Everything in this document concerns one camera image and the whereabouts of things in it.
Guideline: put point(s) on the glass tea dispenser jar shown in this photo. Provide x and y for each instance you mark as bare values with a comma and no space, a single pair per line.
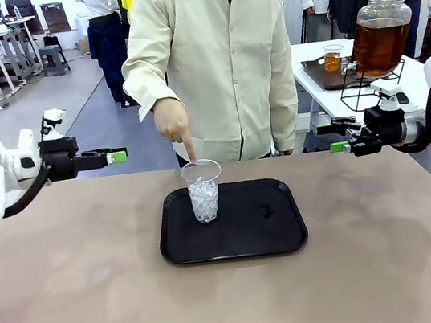
382,39

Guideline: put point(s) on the white background desk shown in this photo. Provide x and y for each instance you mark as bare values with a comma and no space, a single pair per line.
9,46

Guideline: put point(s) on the cream sleeved left forearm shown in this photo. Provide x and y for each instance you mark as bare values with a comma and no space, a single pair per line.
286,118

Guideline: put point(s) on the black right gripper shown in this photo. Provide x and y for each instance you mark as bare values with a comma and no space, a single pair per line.
388,125

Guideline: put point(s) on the clear water bottle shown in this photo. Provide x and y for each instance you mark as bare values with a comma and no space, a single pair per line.
17,12

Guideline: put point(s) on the dark brown serving tray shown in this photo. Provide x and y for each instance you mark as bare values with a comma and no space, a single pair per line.
320,76

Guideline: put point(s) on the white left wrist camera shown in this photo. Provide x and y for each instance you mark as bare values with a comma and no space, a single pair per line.
53,121

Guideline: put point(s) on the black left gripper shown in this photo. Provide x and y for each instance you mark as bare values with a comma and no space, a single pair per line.
59,162

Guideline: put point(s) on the grey plastic stool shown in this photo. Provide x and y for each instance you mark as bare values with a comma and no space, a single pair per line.
55,59

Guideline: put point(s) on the short clear plastic cup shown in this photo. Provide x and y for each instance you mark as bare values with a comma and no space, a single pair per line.
333,60

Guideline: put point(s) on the person's right hand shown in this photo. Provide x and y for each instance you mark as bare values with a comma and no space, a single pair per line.
173,123

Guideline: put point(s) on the cream sleeved right forearm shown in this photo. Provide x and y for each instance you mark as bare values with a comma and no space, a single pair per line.
147,86

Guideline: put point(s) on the black plastic serving tray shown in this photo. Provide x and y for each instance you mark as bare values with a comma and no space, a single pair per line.
234,236

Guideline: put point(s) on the white side table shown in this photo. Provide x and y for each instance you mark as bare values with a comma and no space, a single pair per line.
320,101

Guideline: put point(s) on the person in cream shirt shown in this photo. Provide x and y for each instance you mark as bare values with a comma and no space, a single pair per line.
216,56

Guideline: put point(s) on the person in white shirt dark trousers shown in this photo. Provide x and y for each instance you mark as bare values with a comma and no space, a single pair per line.
108,43

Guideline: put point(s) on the tall clear iced cup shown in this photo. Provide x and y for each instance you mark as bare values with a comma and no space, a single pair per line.
205,199

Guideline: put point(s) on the dark brown board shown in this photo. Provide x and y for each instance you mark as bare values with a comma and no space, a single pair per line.
55,18

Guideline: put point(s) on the black bag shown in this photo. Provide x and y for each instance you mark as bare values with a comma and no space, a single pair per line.
51,40

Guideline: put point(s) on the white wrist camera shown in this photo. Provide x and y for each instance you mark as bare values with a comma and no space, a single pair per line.
53,121
390,92

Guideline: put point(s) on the person's left hand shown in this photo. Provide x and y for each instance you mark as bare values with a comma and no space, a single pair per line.
286,152

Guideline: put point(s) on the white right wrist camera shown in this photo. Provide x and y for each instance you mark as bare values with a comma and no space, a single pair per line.
390,92

